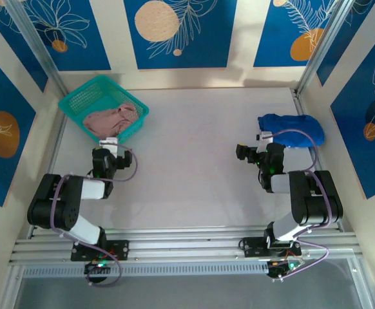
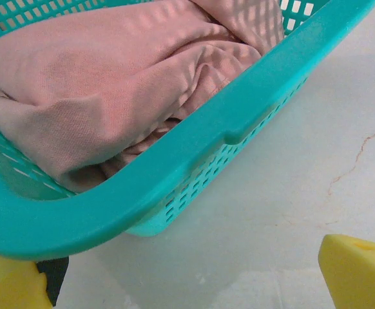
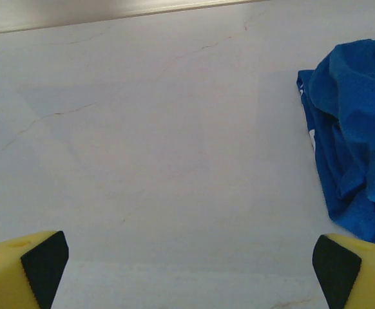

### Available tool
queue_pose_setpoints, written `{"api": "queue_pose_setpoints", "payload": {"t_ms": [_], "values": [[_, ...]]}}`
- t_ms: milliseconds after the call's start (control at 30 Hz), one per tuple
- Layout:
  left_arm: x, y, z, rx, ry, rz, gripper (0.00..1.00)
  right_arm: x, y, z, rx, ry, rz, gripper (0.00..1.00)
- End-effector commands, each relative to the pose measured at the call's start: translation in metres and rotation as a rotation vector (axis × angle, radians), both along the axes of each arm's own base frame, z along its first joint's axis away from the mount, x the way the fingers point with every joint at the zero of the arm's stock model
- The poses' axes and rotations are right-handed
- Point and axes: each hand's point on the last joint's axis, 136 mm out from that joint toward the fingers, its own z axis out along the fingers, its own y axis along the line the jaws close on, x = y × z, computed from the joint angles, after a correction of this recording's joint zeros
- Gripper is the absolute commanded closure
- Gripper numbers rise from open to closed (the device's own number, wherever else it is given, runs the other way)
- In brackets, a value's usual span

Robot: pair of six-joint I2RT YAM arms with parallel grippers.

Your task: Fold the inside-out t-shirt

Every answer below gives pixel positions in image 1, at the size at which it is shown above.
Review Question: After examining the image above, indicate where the blue folded t-shirt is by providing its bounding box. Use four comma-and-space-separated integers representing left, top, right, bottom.
257, 113, 325, 149

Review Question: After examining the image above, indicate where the grey slotted cable duct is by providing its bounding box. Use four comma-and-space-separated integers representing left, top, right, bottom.
22, 261, 272, 278

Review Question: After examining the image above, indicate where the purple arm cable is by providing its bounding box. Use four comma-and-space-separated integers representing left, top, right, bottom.
269, 128, 333, 281
50, 144, 139, 287

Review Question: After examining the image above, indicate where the pink t-shirt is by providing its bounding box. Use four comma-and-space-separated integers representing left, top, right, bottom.
83, 102, 143, 138

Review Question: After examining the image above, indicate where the aluminium corner post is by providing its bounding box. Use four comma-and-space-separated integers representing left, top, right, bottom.
5, 0, 69, 94
296, 0, 352, 94

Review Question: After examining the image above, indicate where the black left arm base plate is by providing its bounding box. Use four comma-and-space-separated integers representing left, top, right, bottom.
70, 239, 130, 261

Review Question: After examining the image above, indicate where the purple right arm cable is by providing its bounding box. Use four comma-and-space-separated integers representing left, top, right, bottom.
269, 128, 333, 281

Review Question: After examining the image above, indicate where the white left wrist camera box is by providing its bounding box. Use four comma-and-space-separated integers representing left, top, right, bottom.
99, 136, 120, 154

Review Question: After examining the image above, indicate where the blue floral wall panel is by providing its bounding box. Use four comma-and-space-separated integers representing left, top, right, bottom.
331, 30, 375, 200
0, 44, 37, 207
23, 0, 111, 71
0, 0, 49, 93
253, 0, 335, 68
316, 0, 375, 87
124, 0, 238, 70

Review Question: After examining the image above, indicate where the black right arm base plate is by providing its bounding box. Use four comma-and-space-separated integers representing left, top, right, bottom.
240, 237, 303, 258

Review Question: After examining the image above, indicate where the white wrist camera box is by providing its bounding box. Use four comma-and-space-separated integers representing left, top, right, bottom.
99, 136, 120, 154
256, 130, 274, 154

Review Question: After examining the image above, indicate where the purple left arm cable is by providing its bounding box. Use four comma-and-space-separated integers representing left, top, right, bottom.
50, 144, 139, 287

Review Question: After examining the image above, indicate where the aluminium mounting rail frame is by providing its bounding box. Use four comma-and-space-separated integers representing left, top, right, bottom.
8, 225, 364, 267

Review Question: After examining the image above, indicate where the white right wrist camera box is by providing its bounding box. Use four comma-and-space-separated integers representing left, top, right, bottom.
256, 130, 274, 154

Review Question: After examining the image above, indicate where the teal plastic basket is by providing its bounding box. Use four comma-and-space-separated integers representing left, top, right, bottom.
58, 75, 150, 145

